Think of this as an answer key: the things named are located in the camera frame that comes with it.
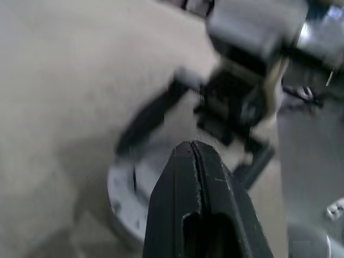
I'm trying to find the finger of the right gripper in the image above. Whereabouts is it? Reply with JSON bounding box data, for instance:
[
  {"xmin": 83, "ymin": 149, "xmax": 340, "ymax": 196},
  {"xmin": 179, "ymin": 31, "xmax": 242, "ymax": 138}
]
[
  {"xmin": 114, "ymin": 80, "xmax": 203, "ymax": 152},
  {"xmin": 233, "ymin": 146, "xmax": 275, "ymax": 189}
]

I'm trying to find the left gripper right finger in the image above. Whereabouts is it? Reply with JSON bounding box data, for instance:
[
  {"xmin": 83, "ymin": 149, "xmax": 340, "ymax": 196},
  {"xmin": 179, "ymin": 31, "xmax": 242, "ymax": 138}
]
[{"xmin": 192, "ymin": 140, "xmax": 275, "ymax": 258}]

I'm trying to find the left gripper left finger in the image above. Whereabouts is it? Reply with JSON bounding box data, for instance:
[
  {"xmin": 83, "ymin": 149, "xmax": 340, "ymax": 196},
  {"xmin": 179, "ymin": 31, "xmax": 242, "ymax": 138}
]
[{"xmin": 142, "ymin": 140, "xmax": 205, "ymax": 258}]

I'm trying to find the grey motor housing copper stator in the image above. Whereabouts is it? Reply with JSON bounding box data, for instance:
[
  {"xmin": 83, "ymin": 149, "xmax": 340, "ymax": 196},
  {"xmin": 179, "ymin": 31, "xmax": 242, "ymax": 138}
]
[{"xmin": 106, "ymin": 160, "xmax": 152, "ymax": 244}]

